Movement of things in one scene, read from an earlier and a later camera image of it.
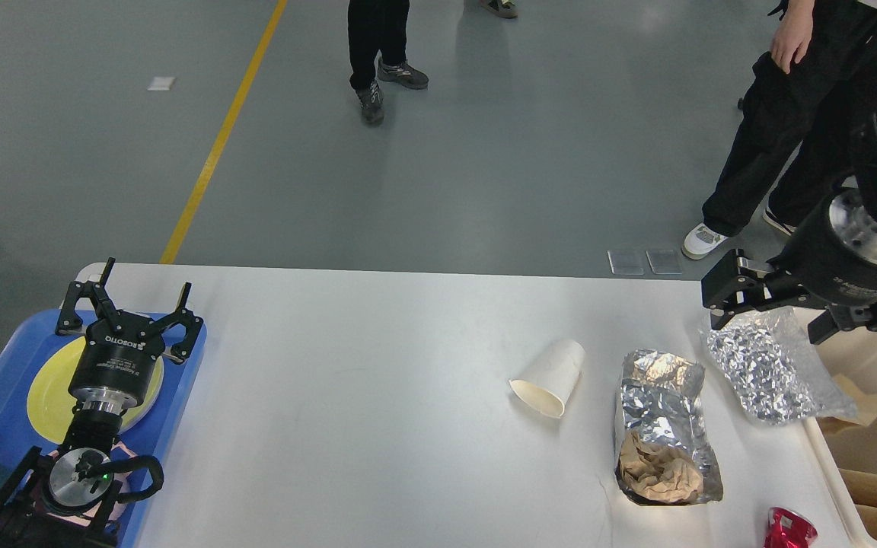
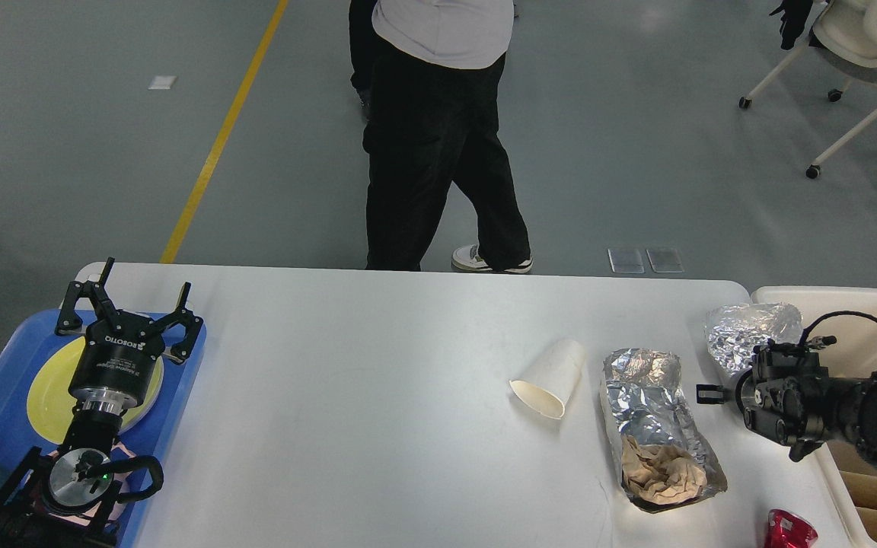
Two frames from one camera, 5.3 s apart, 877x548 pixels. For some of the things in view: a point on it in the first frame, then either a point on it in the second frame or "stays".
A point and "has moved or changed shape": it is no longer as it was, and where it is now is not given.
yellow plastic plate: (52, 405) stays
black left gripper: (114, 367) stays
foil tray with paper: (662, 457) has moved or changed shape
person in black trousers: (377, 33) stays
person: (811, 95) to (437, 69)
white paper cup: (547, 380) stays
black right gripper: (841, 250) to (710, 393)
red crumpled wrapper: (786, 529) stays
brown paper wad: (657, 473) stays
